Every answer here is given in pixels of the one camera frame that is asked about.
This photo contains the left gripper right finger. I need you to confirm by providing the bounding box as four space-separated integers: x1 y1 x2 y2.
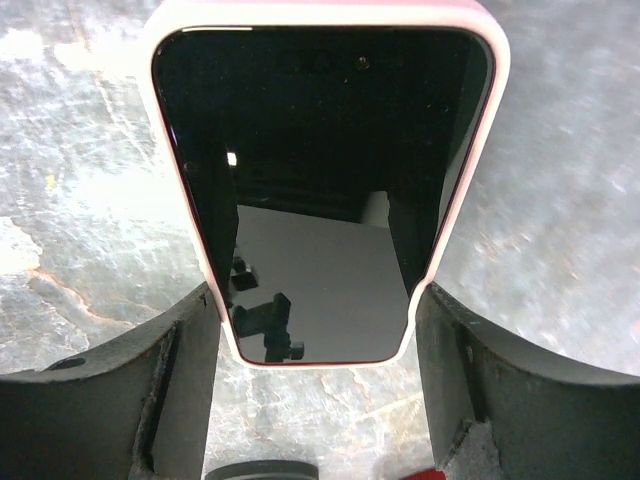
415 284 639 479

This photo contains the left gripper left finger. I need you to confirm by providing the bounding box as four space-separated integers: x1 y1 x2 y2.
1 284 221 479

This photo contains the black phone stand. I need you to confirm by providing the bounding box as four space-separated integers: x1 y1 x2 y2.
204 460 319 480

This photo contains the phone with pink case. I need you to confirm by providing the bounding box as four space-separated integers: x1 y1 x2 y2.
139 1 510 369

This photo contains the red round tray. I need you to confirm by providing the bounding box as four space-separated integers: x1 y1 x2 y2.
401 468 446 480

